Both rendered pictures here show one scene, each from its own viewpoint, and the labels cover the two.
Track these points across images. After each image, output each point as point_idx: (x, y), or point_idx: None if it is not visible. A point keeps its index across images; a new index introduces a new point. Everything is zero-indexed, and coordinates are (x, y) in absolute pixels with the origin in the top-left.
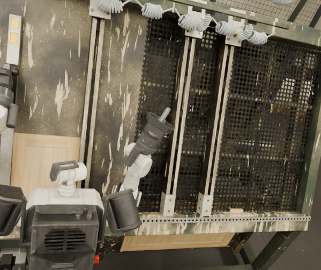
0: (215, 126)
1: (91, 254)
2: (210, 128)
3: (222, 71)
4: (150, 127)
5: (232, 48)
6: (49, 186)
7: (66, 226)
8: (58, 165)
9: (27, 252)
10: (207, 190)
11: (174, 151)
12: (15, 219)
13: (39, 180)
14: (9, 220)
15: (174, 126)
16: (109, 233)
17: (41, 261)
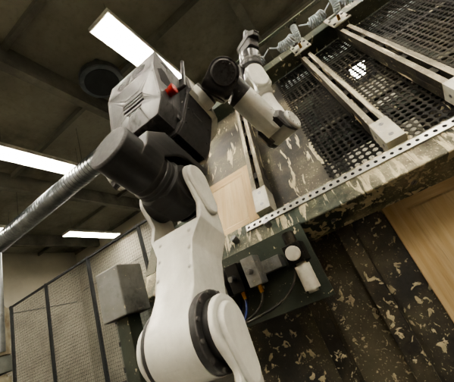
0: (380, 49)
1: (150, 69)
2: (383, 58)
3: (351, 35)
4: (240, 51)
5: (349, 25)
6: (233, 211)
7: (132, 71)
8: None
9: None
10: (442, 76)
11: (345, 95)
12: None
13: (223, 211)
14: None
15: (330, 86)
16: (314, 211)
17: (116, 104)
